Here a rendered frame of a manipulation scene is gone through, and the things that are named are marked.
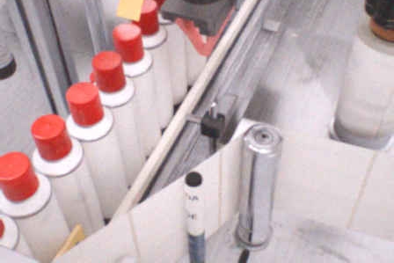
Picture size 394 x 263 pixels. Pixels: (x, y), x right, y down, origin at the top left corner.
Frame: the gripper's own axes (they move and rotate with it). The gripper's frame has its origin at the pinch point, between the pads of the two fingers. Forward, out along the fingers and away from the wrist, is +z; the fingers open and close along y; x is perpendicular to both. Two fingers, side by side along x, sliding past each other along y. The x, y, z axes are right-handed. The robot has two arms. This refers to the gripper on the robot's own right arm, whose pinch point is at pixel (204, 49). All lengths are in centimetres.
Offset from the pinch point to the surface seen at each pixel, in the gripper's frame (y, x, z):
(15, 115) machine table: -6.7, 31.4, 18.2
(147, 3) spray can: -2.1, 6.4, -7.1
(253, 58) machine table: 20.8, -0.9, 18.8
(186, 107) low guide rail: -2.0, 2.1, 9.9
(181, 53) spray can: 2.0, 4.3, 3.5
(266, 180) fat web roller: -17.3, -13.7, -0.7
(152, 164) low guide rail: -13.0, 2.3, 9.8
